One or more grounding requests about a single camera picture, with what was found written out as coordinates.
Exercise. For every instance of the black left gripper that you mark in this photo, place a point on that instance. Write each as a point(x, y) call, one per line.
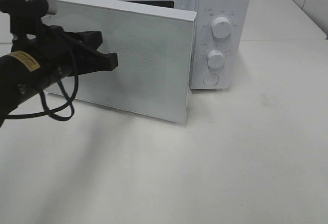
point(80, 56)

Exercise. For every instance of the white microwave door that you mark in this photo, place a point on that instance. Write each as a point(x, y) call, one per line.
point(154, 47)

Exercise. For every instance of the white round door button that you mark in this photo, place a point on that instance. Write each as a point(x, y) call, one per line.
point(211, 79)

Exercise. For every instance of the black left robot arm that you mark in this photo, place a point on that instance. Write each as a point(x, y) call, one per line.
point(39, 77)

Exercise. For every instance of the white lower microwave knob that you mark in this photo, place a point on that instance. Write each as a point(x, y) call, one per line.
point(215, 59)

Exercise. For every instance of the white microwave knob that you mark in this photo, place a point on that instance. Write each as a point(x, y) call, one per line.
point(215, 59)
point(221, 27)

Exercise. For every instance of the white microwave oven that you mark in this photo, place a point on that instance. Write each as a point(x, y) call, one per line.
point(220, 1)

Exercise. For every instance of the white upper microwave knob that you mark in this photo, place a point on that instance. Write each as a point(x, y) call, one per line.
point(221, 27)

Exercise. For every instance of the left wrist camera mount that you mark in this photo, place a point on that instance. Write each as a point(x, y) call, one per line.
point(29, 8)

